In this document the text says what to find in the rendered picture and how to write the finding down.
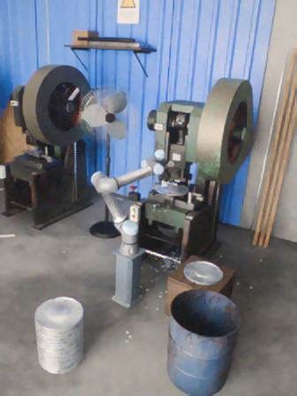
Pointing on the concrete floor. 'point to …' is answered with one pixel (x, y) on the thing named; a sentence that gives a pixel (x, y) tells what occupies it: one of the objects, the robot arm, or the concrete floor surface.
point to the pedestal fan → (93, 114)
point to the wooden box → (176, 284)
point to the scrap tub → (201, 340)
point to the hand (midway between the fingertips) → (162, 186)
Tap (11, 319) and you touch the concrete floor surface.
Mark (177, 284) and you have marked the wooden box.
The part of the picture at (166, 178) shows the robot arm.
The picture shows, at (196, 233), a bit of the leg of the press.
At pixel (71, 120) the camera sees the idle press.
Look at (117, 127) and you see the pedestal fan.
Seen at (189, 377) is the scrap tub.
